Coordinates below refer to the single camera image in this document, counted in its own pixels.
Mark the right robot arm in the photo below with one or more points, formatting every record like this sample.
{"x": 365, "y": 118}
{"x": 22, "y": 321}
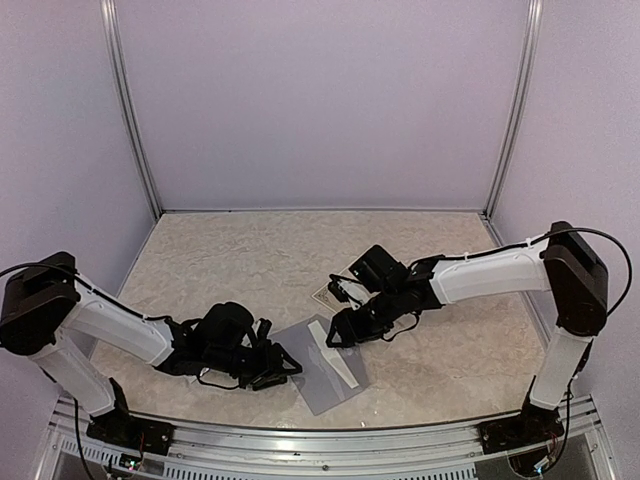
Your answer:
{"x": 560, "y": 261}

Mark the grey envelope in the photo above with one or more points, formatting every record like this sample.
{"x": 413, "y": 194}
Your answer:
{"x": 320, "y": 387}

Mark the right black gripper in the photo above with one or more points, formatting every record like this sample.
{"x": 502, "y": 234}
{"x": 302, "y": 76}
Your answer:
{"x": 349, "y": 331}

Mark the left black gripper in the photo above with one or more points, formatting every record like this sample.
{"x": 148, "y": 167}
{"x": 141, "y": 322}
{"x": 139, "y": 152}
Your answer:
{"x": 270, "y": 366}

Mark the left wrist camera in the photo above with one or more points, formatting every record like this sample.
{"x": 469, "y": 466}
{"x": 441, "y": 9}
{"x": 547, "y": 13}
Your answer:
{"x": 259, "y": 336}

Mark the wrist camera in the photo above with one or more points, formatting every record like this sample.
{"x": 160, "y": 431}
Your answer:
{"x": 346, "y": 289}
{"x": 259, "y": 336}

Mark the right aluminium frame post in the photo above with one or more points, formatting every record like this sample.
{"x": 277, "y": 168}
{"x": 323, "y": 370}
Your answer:
{"x": 517, "y": 107}

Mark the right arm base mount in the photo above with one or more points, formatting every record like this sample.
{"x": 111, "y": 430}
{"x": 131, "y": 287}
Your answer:
{"x": 531, "y": 425}

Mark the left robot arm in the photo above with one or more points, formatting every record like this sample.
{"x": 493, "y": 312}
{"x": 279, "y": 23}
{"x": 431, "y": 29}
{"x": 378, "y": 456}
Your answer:
{"x": 45, "y": 302}

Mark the front aluminium rail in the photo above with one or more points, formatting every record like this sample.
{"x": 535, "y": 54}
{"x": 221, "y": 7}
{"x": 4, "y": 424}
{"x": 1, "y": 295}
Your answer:
{"x": 451, "y": 450}

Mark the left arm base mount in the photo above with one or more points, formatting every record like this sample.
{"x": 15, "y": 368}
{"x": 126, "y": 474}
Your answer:
{"x": 119, "y": 427}

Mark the beige letter paper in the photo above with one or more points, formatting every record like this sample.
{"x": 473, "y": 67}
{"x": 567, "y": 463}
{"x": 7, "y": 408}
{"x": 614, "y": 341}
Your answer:
{"x": 331, "y": 357}
{"x": 326, "y": 299}

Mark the left aluminium frame post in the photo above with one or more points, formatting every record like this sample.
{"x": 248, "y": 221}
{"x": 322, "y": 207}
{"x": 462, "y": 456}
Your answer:
{"x": 118, "y": 65}

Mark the aluminium frame post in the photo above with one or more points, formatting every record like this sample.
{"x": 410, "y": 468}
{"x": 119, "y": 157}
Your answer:
{"x": 517, "y": 107}
{"x": 118, "y": 65}

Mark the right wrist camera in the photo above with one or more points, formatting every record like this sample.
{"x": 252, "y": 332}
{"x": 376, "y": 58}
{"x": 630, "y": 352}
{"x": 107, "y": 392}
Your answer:
{"x": 346, "y": 289}

